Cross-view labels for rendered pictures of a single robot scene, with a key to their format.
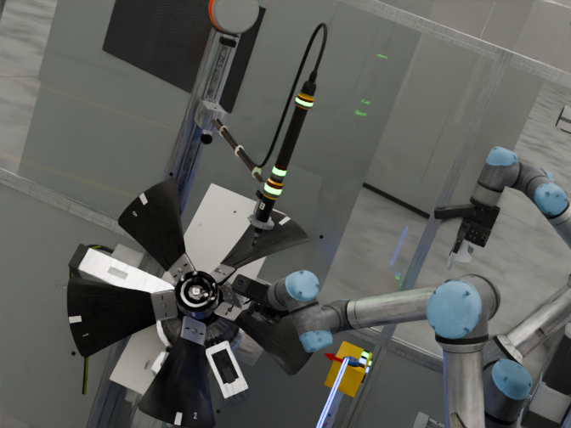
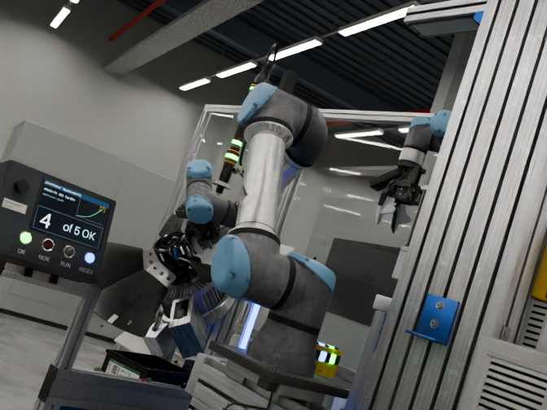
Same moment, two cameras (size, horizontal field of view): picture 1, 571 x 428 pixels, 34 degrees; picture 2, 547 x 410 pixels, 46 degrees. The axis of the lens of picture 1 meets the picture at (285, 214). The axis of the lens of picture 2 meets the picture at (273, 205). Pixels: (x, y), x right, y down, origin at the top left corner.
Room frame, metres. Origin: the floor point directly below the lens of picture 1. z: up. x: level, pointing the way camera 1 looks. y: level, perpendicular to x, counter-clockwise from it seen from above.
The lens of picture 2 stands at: (0.80, -1.44, 1.18)
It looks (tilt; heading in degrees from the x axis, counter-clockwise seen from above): 7 degrees up; 39
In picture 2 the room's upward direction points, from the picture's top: 19 degrees clockwise
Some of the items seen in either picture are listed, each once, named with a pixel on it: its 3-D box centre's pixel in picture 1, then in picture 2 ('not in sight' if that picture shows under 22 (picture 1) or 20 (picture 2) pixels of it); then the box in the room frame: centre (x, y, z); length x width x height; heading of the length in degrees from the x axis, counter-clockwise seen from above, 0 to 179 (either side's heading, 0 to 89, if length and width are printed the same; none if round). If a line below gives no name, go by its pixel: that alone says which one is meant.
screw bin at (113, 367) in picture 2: not in sight; (147, 373); (2.15, -0.12, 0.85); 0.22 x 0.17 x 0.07; 6
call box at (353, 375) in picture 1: (347, 370); (311, 358); (2.59, -0.34, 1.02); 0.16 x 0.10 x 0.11; 172
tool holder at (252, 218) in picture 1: (264, 205); (226, 173); (2.36, 0.06, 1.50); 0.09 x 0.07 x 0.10; 27
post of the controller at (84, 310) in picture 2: not in sight; (78, 325); (1.77, -0.23, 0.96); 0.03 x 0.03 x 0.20; 82
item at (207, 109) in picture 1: (209, 115); not in sight; (2.91, 0.34, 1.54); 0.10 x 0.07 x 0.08; 27
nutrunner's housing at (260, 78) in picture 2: (285, 154); (241, 130); (2.35, 0.05, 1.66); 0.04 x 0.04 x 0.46
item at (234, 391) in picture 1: (226, 374); (188, 325); (2.37, 0.00, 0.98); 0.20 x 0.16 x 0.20; 172
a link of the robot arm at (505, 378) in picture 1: (505, 388); not in sight; (2.45, -0.76, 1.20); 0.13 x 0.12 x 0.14; 13
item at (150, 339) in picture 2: not in sight; (159, 338); (2.35, 0.09, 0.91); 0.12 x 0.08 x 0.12; 172
